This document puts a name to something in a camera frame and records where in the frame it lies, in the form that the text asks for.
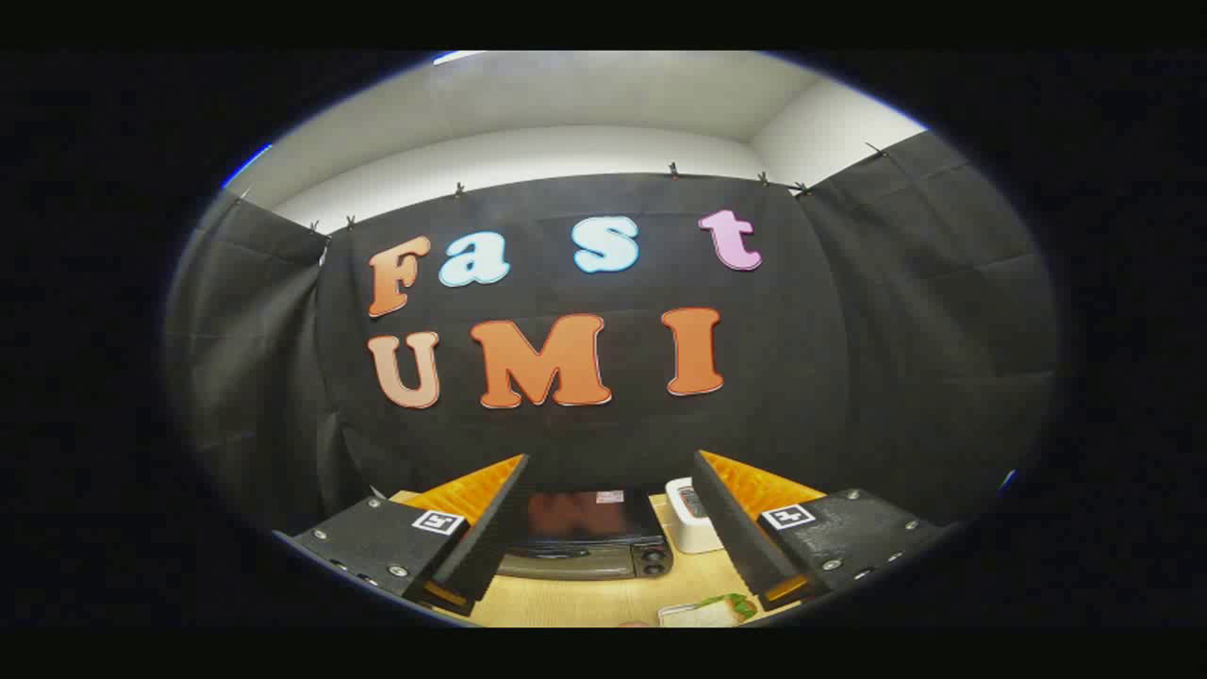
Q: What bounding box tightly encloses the lettuce sandwich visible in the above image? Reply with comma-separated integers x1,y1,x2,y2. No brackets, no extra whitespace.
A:
657,592,758,628

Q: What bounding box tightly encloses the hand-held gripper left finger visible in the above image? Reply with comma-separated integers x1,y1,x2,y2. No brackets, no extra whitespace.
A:
273,454,531,619

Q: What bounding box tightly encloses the black toaster oven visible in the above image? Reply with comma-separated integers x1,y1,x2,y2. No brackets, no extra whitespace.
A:
500,488,675,581

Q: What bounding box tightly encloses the white pop-up toaster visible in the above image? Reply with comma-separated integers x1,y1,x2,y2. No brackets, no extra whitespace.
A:
665,477,725,555

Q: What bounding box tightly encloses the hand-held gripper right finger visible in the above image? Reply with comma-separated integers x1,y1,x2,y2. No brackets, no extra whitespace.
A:
693,450,949,612

